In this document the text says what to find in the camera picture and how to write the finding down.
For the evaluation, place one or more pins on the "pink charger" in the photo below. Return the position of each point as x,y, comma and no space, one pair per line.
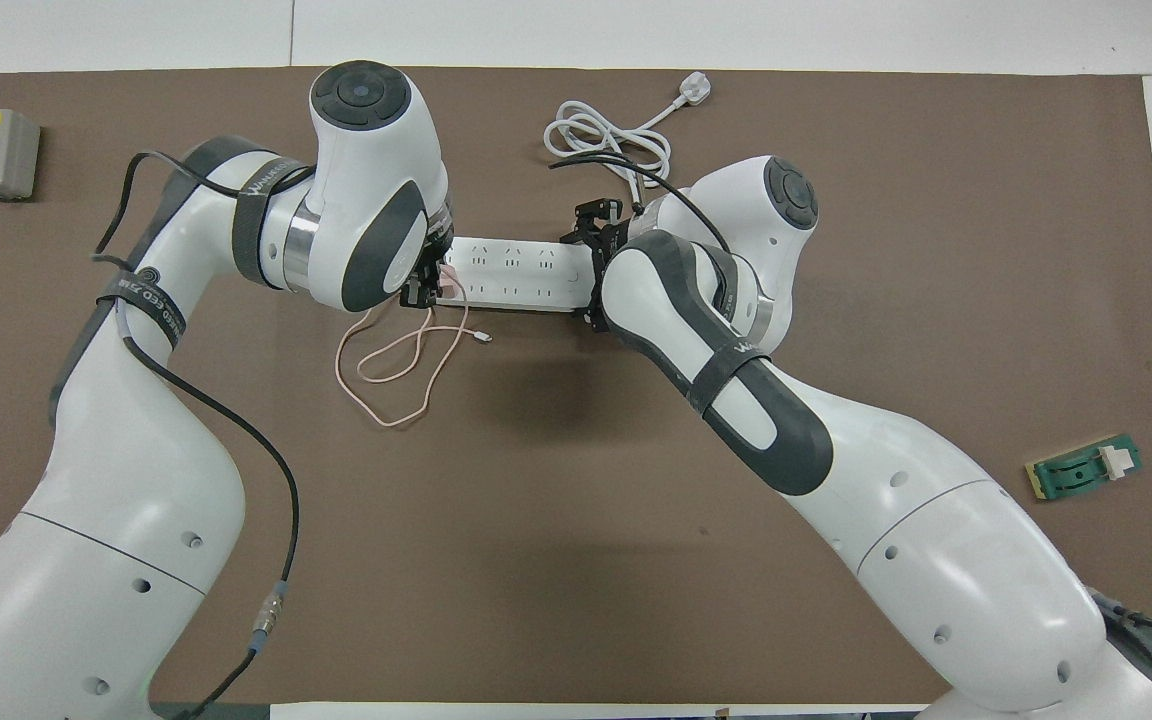
448,286

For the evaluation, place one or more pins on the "green knife switch block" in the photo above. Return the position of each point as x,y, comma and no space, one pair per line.
1071,477

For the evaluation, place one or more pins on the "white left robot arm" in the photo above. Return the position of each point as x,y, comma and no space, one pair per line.
126,480

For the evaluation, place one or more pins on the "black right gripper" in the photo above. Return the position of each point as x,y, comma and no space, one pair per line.
608,235

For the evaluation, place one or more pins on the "white power strip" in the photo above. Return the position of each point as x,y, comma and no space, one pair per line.
526,265

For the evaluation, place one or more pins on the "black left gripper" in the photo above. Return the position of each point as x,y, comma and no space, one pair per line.
438,255

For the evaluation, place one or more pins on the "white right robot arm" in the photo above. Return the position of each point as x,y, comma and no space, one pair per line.
936,540

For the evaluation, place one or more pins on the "brown table mat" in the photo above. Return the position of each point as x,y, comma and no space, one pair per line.
586,550

